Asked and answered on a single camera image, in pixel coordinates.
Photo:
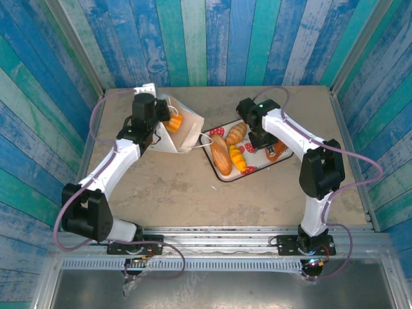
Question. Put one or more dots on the orange fake bread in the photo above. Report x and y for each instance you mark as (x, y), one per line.
(280, 151)

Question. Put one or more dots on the orange ridged fake bun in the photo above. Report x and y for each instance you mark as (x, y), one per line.
(174, 124)

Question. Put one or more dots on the white printed paper bag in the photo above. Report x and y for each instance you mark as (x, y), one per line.
(190, 125)

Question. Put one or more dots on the brown fake croissant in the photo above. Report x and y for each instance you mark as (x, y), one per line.
(236, 133)

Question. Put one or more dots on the yellow striped fake bread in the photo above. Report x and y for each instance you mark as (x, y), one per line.
(238, 158)

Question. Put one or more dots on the long brown fake loaf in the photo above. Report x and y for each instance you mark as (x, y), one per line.
(221, 154)

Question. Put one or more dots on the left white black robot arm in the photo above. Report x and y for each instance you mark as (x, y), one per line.
(109, 164)

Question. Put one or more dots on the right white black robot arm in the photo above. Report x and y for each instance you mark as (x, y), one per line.
(289, 128)

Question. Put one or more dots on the white strawberry print tray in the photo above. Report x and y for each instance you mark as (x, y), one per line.
(257, 164)

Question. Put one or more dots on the steel sheet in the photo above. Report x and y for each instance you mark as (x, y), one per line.
(225, 289)

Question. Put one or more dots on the clear plastic scrap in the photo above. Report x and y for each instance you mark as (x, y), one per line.
(128, 288)

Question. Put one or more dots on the aluminium table side rail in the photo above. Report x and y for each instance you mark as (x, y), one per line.
(91, 128)
(345, 128)

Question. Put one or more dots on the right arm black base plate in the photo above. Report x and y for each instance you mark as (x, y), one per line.
(286, 246)

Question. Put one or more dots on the aluminium rail frame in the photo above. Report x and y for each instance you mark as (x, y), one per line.
(219, 241)

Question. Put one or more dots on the aluminium corner post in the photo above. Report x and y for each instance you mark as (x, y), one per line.
(356, 42)
(76, 42)

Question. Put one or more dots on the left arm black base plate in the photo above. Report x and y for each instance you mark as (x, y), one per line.
(154, 248)

